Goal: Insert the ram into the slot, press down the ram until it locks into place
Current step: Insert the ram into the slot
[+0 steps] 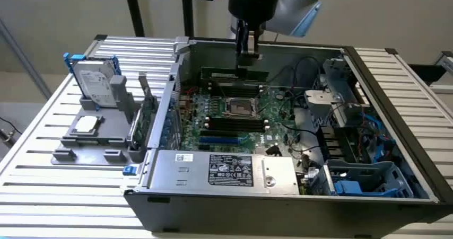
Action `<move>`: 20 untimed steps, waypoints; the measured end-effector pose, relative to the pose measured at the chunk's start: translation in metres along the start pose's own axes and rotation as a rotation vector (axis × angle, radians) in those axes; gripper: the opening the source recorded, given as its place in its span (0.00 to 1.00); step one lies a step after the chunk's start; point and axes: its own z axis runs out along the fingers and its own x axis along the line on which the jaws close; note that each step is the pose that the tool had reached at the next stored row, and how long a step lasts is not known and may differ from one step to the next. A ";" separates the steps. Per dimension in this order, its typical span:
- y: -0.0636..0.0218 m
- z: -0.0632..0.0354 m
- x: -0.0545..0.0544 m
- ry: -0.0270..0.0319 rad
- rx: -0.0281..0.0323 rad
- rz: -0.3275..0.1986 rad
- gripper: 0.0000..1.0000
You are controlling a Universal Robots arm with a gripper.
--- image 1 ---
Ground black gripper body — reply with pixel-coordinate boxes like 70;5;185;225
227;0;280;22

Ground green RAM stick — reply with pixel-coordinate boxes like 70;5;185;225
199;66;269;82

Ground black RAM slot bank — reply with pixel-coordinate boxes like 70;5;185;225
207;116;267;133
211;81;264;98

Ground blue expansion slot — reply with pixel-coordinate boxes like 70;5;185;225
197;136;239;152

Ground black stand pole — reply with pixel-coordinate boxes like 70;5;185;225
180;0;196;38
121;0;146;37

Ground metal CPU socket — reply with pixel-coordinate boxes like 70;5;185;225
223;96;261;117

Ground green motherboard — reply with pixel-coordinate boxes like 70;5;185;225
177;80;304;155

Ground grey metal disk bay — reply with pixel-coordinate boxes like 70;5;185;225
303;58;372;127

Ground green graphics card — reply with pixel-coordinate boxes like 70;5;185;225
126;72;158;151

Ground silver hard disk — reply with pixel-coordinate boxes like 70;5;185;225
73;61;121;109

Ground silver power supply unit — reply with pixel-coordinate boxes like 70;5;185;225
146;149;301;196

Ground silver CPU chip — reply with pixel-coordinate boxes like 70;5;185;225
74;116;104;132

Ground blue plastic disk bay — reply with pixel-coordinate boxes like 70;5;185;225
323;158;414;198

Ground grey plastic parts rack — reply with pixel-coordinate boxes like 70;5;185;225
50;74;158;167

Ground black open PC case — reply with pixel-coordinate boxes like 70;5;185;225
122;36;453;235

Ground black wire loop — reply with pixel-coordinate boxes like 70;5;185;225
268;55;323;110

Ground blue disk carrier frame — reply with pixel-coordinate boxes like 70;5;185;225
62;52;122;78

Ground black floor cable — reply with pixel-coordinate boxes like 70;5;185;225
0;116;22;146

